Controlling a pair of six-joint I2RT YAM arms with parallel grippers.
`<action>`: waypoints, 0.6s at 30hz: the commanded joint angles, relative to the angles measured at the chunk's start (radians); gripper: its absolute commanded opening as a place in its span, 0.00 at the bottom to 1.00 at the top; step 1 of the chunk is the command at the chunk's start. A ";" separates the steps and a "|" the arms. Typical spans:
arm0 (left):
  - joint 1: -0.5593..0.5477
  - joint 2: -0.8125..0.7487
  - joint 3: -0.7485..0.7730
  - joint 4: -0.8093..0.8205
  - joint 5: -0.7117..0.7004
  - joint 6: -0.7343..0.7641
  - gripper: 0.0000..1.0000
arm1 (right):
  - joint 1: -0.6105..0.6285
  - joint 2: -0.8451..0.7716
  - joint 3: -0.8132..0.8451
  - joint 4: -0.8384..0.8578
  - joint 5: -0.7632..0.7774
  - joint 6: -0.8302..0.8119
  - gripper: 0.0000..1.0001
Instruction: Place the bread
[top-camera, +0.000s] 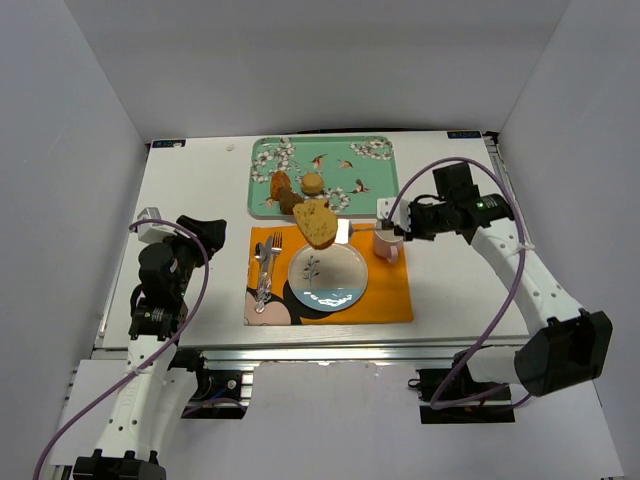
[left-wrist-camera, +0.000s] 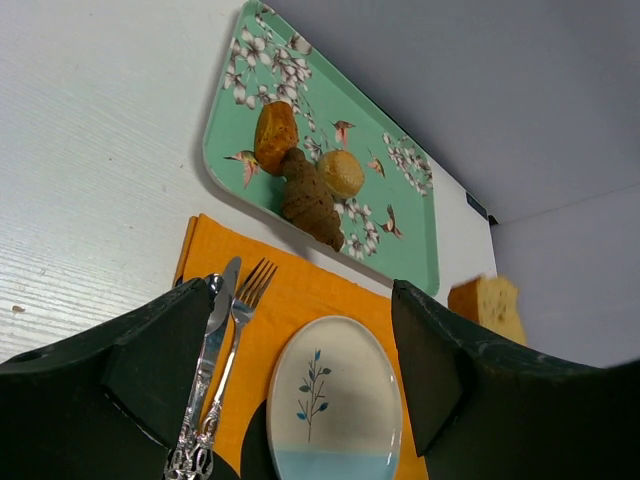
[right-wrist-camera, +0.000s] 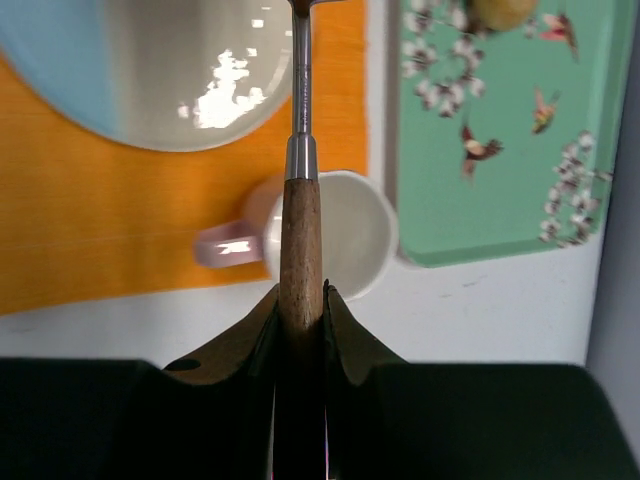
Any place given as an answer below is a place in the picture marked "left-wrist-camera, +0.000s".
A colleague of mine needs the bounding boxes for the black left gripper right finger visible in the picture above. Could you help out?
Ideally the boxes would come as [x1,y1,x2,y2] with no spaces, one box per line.
[391,280,639,479]

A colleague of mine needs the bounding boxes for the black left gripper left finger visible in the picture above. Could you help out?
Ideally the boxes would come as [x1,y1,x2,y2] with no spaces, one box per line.
[1,279,210,479]

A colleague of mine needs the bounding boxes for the sliced bread loaf piece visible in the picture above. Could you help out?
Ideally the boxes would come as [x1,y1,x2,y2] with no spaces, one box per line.
[447,275,527,346]

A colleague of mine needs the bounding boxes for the silver knife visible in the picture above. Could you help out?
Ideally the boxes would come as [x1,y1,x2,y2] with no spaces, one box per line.
[163,256,242,479]

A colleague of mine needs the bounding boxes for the blue white ceramic plate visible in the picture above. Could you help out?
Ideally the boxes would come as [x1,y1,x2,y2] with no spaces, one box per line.
[266,316,403,480]

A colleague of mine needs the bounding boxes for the silver spoon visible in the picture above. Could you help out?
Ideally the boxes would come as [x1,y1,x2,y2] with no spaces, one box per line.
[205,273,225,336]

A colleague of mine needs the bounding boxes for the silver fork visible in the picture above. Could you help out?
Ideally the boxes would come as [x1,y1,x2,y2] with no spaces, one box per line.
[196,257,278,479]

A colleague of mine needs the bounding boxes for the right blue table label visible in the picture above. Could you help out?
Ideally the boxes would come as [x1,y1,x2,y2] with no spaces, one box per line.
[465,192,488,220]

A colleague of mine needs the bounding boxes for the green floral serving tray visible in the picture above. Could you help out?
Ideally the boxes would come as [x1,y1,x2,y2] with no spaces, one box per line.
[203,1,440,294]

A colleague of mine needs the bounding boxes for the orange cartoon placemat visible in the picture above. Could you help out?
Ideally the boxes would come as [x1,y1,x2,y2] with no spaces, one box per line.
[176,215,427,479]

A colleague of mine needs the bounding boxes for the dark brown chocolate pastry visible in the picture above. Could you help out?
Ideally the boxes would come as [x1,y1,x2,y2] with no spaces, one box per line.
[281,147,345,252]

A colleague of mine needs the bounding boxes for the round yellow muffin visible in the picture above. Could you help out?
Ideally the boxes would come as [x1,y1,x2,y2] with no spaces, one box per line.
[317,150,365,199]

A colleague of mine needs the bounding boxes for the golden croissant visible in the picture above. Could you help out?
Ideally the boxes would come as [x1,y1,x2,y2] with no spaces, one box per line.
[254,101,299,176]

